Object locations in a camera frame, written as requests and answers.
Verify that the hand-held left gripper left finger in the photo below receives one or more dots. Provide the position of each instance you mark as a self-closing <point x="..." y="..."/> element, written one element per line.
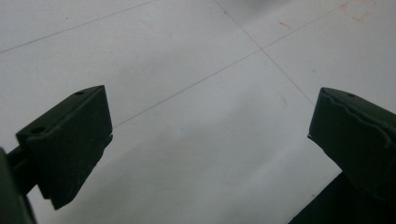
<point x="70" y="140"/>

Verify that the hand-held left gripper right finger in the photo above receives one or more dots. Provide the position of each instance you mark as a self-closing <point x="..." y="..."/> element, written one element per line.
<point x="358" y="140"/>

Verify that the white table cover sheet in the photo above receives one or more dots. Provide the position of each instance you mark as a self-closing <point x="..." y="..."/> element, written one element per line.
<point x="202" y="93"/>

